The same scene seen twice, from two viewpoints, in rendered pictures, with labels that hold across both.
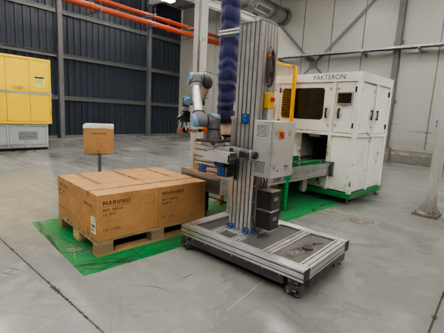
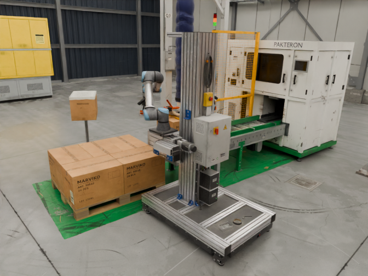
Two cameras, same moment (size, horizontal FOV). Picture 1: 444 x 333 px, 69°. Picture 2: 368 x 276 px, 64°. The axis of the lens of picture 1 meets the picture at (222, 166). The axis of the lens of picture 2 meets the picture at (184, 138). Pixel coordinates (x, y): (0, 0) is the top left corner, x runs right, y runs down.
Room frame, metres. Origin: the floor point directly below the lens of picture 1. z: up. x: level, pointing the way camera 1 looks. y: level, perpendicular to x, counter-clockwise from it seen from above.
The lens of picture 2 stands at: (-0.10, -0.45, 1.97)
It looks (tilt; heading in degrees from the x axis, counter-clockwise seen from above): 19 degrees down; 6
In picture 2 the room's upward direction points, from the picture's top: 1 degrees clockwise
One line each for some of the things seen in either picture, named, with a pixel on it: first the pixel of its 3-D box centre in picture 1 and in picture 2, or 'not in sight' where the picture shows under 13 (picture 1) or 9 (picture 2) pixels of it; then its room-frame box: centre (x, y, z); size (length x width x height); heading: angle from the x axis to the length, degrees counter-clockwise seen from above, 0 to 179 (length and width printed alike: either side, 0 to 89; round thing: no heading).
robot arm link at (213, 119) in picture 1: (213, 120); (162, 114); (2.91, 0.10, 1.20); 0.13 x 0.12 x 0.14; 108
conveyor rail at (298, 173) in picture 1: (284, 176); (238, 141); (4.22, -0.83, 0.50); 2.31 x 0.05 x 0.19; 134
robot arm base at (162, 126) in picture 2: (213, 133); (163, 124); (2.92, 0.09, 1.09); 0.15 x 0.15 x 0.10
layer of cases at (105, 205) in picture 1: (133, 196); (107, 165); (3.39, 0.94, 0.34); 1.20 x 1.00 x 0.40; 134
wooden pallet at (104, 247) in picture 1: (132, 220); (108, 184); (3.39, 0.94, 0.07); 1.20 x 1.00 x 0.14; 134
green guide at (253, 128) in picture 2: (296, 165); (251, 130); (4.51, -1.04, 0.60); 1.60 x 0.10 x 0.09; 134
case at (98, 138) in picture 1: (99, 137); (84, 104); (4.81, 1.84, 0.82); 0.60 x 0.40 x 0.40; 20
